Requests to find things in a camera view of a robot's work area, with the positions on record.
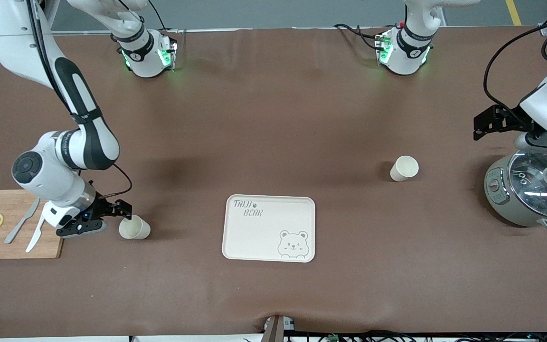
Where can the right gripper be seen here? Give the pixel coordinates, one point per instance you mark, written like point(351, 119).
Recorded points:
point(101, 207)

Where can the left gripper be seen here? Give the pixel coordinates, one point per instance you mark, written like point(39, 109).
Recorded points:
point(513, 119)

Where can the cream paper cup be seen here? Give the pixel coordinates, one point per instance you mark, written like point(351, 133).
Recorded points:
point(133, 228)
point(404, 168)

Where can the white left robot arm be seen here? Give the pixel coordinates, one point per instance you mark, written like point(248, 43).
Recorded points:
point(411, 42)

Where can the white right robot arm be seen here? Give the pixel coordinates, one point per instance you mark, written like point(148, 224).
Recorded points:
point(64, 156)

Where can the grey cooker with glass lid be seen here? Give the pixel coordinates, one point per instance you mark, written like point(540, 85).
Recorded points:
point(499, 199)

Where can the glass pot lid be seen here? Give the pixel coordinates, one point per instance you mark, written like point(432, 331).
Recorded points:
point(539, 185)

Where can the white plastic knife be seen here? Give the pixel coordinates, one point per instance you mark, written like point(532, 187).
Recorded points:
point(33, 240)

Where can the grey plastic knife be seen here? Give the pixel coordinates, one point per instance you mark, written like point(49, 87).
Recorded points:
point(19, 225)

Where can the cream tray with bear print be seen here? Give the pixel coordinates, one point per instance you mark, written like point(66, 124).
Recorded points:
point(268, 232)

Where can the metal bracket at table edge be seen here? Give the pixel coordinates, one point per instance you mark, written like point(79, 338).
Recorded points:
point(276, 328)

